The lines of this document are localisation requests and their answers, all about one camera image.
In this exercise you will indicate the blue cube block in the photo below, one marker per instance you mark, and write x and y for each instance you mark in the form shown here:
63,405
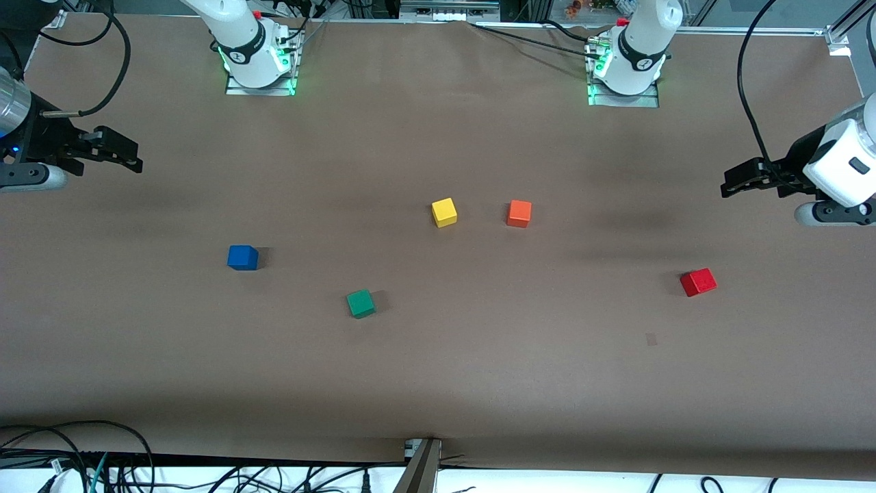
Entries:
241,257

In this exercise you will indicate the brown paper table cover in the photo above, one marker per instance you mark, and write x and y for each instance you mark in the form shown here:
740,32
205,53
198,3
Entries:
438,376

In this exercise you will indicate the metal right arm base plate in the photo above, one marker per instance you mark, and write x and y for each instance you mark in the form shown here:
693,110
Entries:
236,90

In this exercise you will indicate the red cube block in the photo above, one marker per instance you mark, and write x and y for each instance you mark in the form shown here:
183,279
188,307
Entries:
698,282

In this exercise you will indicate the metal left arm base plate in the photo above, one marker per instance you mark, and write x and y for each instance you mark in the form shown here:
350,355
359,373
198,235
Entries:
650,101

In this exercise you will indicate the orange cube block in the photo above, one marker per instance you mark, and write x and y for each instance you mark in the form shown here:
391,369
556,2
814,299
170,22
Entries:
519,213

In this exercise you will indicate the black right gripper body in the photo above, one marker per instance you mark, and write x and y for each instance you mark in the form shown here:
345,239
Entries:
49,137

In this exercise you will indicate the yellow cube block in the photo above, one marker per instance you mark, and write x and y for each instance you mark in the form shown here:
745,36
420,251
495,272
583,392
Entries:
444,213

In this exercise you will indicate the silver table edge rail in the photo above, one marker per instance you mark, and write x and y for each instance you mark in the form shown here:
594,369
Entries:
753,30

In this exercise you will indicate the green cube block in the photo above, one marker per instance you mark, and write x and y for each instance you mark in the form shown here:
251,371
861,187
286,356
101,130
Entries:
361,304

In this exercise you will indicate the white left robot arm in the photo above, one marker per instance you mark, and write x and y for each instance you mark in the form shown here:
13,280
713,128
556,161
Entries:
643,41

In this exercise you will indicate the small aluminium corner bracket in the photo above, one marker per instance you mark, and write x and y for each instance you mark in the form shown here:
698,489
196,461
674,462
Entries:
55,19

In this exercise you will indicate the aluminium frame corner strut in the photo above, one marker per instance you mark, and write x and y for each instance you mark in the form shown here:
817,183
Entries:
838,40

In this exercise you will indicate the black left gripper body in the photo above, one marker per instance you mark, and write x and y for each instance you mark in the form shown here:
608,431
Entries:
798,159

